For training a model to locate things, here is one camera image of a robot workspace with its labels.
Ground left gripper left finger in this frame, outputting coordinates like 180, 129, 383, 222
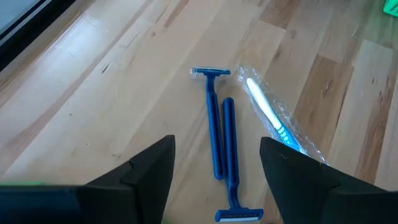
0, 134, 177, 224

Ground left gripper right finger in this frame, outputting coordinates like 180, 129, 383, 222
259, 136, 398, 224

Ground blue disposable razor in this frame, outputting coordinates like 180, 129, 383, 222
213, 96, 265, 223
190, 65, 232, 181

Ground wrapped blue white toothbrush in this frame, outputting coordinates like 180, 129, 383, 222
236, 65, 327, 164

